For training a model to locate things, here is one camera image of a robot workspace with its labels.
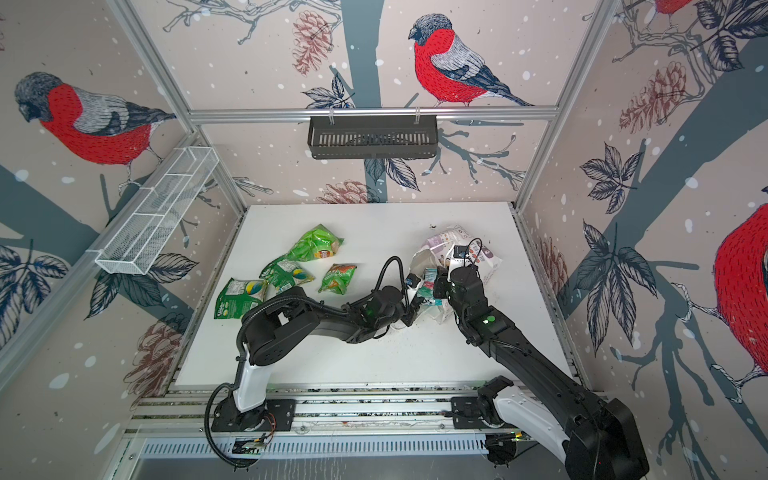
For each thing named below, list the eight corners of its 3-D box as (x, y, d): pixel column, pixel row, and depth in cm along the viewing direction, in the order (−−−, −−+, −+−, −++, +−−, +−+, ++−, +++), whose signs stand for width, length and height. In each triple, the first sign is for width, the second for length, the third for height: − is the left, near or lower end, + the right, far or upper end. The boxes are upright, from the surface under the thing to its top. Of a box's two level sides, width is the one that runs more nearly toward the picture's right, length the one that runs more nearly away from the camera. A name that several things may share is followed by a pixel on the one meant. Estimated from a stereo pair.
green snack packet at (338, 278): (323, 293, 97) (320, 285, 93) (336, 268, 103) (333, 260, 99) (345, 299, 95) (342, 291, 91) (356, 274, 101) (354, 265, 98)
